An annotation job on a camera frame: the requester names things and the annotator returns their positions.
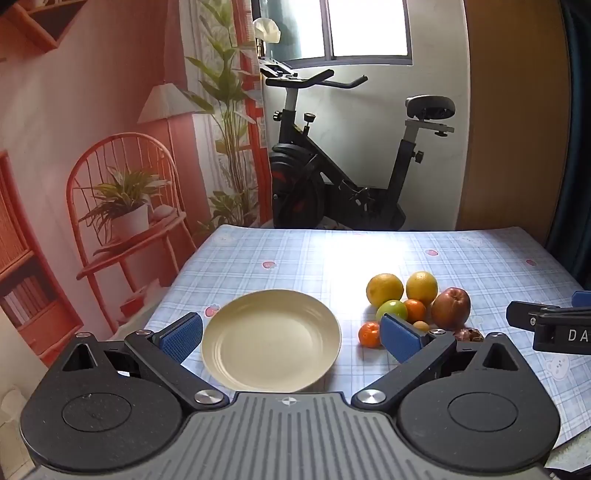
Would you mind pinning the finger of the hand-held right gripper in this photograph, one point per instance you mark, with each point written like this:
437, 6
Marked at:
519, 316

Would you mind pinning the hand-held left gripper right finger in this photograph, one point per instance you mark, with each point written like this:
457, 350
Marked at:
401, 337

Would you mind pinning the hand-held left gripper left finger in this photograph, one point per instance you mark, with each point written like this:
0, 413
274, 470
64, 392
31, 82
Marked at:
182, 341

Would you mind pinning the small tan longan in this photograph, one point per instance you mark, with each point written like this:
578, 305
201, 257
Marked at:
420, 326

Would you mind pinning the green apple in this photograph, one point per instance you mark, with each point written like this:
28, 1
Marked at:
392, 308

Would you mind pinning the small orange tangerine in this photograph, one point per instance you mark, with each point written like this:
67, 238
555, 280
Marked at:
415, 310
368, 334

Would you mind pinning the dark purple mangosteen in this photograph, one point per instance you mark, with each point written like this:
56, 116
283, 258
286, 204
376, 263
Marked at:
468, 334

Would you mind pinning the red apple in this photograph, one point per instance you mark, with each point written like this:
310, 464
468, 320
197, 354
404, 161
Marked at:
450, 308

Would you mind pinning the cream round plate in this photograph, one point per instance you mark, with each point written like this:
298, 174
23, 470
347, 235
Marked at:
272, 341

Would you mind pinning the yellow lemon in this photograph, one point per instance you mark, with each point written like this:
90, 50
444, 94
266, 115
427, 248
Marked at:
421, 286
384, 288

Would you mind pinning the black exercise bike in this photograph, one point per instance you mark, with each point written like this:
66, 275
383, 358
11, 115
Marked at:
300, 166

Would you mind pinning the wooden door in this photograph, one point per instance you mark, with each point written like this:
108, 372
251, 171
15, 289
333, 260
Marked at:
508, 115

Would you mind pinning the pink room scene backdrop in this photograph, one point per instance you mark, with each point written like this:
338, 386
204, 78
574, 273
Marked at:
69, 115

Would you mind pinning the window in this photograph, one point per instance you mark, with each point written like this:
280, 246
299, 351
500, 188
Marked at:
364, 27

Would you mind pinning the white cap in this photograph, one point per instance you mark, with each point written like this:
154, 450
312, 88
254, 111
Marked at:
268, 28

